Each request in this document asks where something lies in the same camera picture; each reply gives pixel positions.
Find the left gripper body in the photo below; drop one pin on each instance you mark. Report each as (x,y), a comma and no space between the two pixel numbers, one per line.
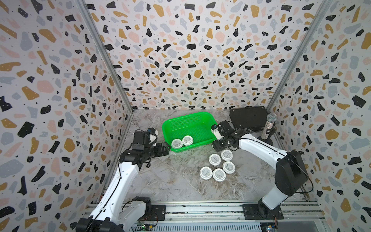
(156,151)

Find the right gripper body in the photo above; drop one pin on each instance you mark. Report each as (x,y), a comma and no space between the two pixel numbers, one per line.
(219,145)

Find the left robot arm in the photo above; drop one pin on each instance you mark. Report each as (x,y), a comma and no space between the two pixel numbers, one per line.
(111,214)

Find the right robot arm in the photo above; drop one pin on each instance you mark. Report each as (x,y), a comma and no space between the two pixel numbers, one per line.
(290,173)

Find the green plastic basket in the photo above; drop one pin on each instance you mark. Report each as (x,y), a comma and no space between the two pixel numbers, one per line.
(197,125)

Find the black hard case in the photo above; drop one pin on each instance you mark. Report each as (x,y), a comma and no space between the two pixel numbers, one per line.
(251,118)

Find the glitter tube on black stand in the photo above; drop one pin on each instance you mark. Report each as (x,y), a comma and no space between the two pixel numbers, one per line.
(269,129)

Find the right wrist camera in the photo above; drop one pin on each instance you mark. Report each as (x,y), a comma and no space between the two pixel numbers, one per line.
(219,130)

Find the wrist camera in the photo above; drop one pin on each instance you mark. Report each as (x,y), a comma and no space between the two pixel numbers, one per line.
(144,139)
(219,130)

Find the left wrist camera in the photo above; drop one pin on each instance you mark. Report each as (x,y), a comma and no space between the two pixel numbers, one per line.
(144,139)

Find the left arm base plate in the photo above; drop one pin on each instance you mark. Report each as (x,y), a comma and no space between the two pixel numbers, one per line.
(155,213)

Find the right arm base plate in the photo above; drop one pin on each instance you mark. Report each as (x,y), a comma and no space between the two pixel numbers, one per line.
(261,212)

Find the aluminium rail frame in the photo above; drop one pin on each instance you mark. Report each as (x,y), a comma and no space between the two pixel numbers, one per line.
(228,217)

